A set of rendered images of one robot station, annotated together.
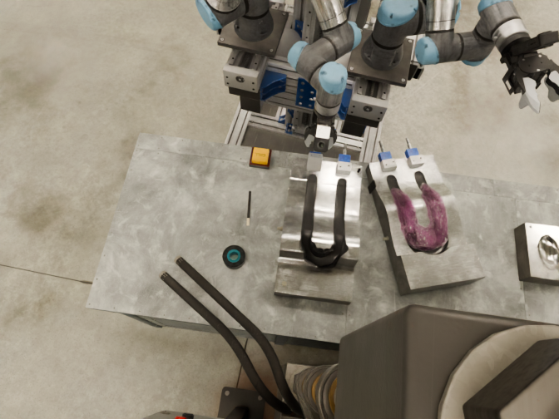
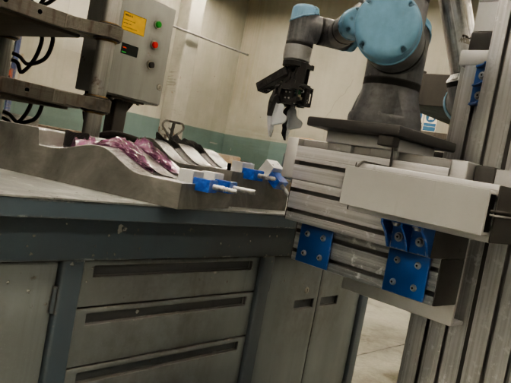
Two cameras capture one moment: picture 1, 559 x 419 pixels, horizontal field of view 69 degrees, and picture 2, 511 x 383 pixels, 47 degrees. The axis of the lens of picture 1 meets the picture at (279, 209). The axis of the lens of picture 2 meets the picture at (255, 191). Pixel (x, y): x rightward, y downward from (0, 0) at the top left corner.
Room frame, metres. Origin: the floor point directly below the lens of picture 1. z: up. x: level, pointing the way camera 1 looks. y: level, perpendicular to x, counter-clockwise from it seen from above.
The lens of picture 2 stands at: (1.64, -1.47, 0.93)
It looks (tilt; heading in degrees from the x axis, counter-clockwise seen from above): 3 degrees down; 125
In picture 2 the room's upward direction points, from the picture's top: 11 degrees clockwise
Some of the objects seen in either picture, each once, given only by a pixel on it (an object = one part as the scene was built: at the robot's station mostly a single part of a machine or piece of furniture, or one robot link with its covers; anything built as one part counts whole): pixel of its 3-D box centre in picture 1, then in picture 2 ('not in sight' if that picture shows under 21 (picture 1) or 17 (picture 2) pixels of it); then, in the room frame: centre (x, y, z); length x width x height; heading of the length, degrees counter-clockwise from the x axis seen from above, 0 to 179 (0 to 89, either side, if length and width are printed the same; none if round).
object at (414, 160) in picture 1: (411, 152); (209, 185); (0.83, -0.49, 0.86); 0.13 x 0.05 x 0.05; 14
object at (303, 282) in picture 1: (320, 225); (196, 169); (0.49, -0.15, 0.87); 0.50 x 0.26 x 0.14; 177
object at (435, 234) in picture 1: (422, 214); (122, 148); (0.56, -0.50, 0.90); 0.26 x 0.18 x 0.08; 14
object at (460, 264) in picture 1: (420, 219); (116, 165); (0.56, -0.51, 0.86); 0.50 x 0.26 x 0.11; 14
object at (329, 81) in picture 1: (330, 84); (303, 26); (0.75, -0.11, 1.31); 0.09 x 0.08 x 0.11; 44
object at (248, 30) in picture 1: (253, 15); not in sight; (1.22, 0.15, 1.09); 0.15 x 0.15 x 0.10
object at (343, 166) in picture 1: (343, 158); (255, 175); (0.76, -0.23, 0.89); 0.13 x 0.05 x 0.05; 177
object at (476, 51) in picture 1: (474, 45); not in sight; (0.91, -0.51, 1.33); 0.11 x 0.08 x 0.11; 105
